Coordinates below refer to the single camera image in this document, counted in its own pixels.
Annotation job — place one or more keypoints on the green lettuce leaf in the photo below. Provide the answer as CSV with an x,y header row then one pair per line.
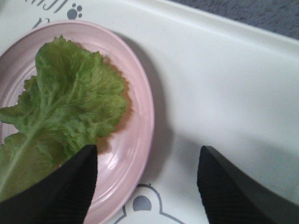
x,y
74,99

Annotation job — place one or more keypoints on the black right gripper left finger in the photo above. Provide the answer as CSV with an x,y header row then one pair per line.
x,y
63,197

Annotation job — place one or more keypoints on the cream bear serving tray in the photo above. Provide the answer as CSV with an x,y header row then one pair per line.
x,y
214,82

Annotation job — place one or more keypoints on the pink round plate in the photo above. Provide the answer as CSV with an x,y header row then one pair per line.
x,y
124,153

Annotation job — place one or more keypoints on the grey stone countertop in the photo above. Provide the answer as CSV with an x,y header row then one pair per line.
x,y
278,16

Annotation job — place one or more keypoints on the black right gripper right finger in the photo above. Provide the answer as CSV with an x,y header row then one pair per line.
x,y
229,196

